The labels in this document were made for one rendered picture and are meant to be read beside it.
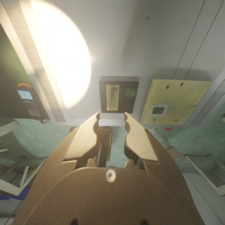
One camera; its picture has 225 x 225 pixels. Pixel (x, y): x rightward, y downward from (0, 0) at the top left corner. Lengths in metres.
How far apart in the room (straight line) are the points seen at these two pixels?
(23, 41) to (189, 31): 0.44
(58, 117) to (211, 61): 0.57
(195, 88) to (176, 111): 0.08
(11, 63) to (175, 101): 0.68
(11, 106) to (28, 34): 0.47
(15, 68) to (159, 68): 0.60
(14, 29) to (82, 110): 0.26
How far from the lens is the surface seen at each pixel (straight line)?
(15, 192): 3.00
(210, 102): 0.46
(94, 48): 0.26
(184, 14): 0.32
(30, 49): 0.34
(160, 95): 0.26
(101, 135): 1.18
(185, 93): 0.31
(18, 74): 0.56
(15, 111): 0.72
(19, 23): 0.35
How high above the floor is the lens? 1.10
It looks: 62 degrees down
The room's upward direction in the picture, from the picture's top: 179 degrees counter-clockwise
